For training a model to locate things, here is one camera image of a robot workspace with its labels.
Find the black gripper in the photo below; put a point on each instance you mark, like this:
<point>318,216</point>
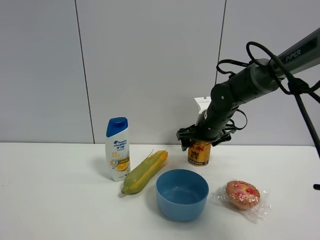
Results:
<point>211,127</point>

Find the gold Red Bull can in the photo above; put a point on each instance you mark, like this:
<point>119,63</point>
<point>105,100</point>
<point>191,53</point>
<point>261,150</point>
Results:
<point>199,153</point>

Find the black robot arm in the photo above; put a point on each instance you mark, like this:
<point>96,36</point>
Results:
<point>264,74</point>

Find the blue plastic bowl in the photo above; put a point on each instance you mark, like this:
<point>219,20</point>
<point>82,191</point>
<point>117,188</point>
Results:
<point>181,194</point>

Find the plastic wrapped muffin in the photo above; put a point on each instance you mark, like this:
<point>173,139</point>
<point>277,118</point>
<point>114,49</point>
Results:
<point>244,198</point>

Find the toy corn cob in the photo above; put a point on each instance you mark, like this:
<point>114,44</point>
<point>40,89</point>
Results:
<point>140,176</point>

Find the white blue shampoo bottle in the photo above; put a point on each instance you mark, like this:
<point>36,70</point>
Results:
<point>117,148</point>

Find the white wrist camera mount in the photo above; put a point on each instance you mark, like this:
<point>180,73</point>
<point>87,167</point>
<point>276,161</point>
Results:
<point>202,104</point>

